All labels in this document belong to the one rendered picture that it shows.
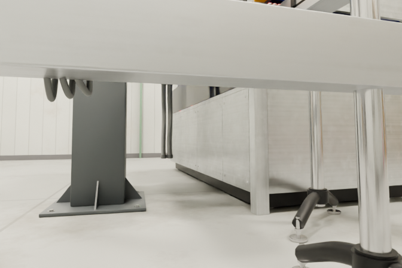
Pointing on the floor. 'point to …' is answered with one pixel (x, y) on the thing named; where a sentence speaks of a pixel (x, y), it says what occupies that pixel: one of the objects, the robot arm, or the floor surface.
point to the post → (258, 127)
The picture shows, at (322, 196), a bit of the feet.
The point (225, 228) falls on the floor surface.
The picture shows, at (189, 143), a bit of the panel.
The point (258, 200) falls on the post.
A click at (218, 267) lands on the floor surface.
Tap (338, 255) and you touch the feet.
